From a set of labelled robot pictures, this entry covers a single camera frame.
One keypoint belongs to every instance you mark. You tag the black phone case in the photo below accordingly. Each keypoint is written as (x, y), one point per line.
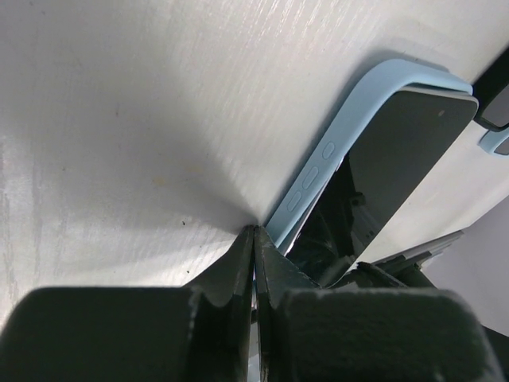
(491, 91)

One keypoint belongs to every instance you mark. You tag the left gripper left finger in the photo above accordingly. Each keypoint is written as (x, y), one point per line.
(195, 332)

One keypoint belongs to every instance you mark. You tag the light blue three-hole phone case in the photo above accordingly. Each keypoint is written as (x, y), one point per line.
(496, 143)

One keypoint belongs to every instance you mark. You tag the light blue phone face down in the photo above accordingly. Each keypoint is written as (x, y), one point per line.
(400, 145)

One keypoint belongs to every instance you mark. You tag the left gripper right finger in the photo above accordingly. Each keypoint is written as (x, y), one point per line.
(393, 333)

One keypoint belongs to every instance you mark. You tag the light blue two-hole phone case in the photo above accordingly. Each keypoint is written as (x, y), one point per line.
(365, 99)

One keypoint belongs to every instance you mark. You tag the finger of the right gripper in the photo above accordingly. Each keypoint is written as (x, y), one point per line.
(365, 275)

